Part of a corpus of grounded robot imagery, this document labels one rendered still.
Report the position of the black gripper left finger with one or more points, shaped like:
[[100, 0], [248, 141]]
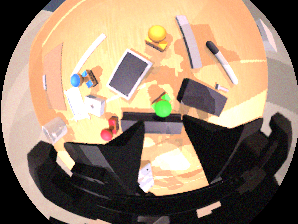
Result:
[[121, 156]]

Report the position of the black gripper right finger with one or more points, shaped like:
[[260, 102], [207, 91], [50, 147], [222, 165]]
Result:
[[215, 144]]

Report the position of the white rectangular card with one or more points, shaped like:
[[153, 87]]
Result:
[[77, 105]]

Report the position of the white mug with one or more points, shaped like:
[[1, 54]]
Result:
[[54, 130]]

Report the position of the orange rubber stamp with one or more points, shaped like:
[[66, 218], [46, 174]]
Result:
[[156, 38]]

